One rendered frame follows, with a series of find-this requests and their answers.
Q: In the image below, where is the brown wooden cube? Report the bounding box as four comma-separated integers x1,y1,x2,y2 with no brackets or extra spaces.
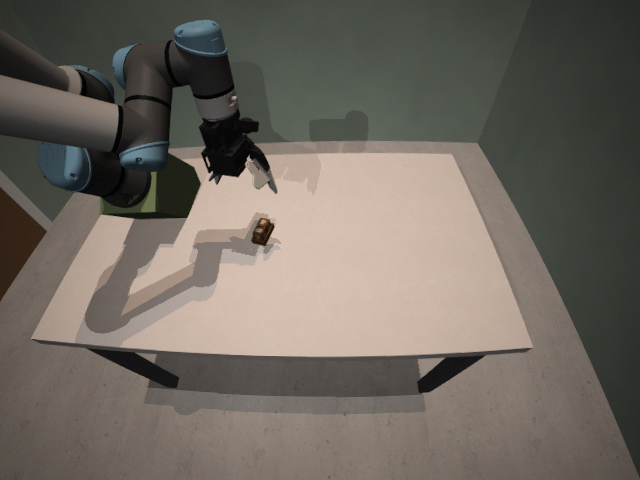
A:
253,226,267,241
257,218,271,233

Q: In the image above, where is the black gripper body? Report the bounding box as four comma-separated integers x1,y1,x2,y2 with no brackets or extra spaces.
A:
199,108,252,177

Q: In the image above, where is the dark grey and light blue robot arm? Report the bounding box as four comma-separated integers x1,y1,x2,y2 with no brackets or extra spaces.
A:
0,20,239,208

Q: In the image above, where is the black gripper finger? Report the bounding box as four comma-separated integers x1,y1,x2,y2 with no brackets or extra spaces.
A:
247,141,278,194
209,173,222,185

